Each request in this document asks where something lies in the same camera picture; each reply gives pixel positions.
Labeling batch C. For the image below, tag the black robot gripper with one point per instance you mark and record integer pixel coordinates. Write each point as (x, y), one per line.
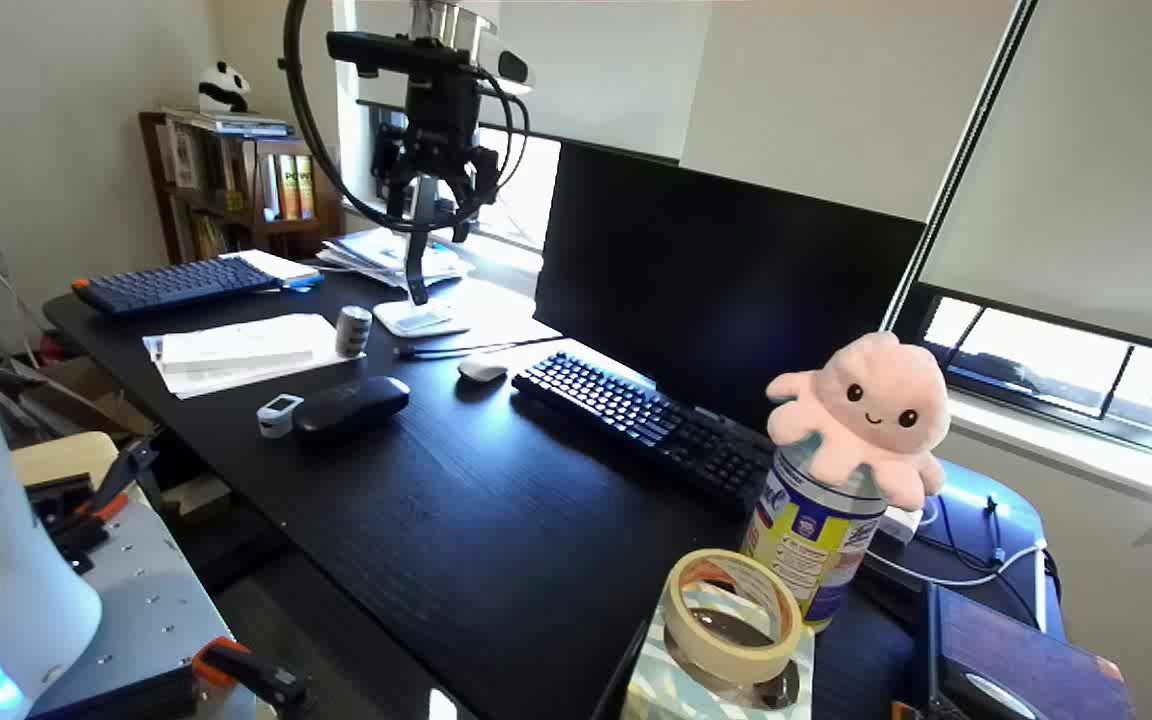
(442, 126)

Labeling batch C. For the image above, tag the black glasses case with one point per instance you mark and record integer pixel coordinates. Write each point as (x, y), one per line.
(350, 406)

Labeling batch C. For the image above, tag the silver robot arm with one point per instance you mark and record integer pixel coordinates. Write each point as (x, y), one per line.
(450, 19)

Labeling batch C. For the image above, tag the blue keyboard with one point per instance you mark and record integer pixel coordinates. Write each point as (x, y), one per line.
(179, 287)

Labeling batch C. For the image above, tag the black keyboard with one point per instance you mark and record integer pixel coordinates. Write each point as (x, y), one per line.
(642, 422)

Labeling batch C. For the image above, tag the stack of papers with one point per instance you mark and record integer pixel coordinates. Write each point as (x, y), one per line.
(379, 253)

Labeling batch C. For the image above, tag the black stand with white base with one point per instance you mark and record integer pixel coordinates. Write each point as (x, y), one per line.
(418, 317)

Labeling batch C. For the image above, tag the small white cylinder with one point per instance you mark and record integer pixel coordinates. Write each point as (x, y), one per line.
(352, 328)

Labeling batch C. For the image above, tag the white notebook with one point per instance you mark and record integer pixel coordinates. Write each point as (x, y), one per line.
(278, 264)

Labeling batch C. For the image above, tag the grey computer mouse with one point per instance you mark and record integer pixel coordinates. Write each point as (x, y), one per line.
(483, 375)

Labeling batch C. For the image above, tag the brown wooden bookshelf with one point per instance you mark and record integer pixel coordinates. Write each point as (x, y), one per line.
(236, 187)

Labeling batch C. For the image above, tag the panda plush toy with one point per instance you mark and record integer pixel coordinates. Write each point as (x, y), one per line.
(223, 88)

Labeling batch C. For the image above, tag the white paper sheet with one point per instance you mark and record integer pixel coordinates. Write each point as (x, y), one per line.
(241, 352)

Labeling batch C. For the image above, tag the small white clip device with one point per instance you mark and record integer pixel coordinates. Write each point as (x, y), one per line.
(278, 413)

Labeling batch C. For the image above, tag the black computer monitor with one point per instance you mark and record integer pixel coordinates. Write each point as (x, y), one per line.
(723, 287)

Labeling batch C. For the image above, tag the narrow white roller blind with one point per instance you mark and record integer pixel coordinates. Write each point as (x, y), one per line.
(763, 83)

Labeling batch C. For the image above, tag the orange black clamp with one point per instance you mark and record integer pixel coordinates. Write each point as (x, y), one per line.
(105, 501)
(250, 669)

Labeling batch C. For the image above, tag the tan foam block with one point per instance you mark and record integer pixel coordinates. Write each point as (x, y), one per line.
(57, 461)

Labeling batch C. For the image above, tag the pink octopus plush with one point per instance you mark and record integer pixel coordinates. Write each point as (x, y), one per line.
(866, 408)

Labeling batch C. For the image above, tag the printed tin can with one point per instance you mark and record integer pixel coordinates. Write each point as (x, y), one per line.
(804, 528)

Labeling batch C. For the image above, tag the grey metal mounting plate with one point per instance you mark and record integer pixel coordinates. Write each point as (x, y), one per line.
(150, 600)

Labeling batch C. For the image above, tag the beige masking tape roll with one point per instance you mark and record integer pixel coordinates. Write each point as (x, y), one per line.
(700, 643)

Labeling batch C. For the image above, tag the patterned tissue box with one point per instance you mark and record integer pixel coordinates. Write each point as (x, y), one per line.
(651, 687)

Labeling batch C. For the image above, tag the blue bag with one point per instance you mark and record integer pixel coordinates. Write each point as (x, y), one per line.
(991, 534)

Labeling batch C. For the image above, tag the wide white roller blind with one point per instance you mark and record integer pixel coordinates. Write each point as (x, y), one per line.
(1097, 163)

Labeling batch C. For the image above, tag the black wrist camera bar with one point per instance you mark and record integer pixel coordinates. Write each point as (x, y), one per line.
(397, 53)

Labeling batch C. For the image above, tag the white window frame bar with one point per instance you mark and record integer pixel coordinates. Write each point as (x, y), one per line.
(958, 163)

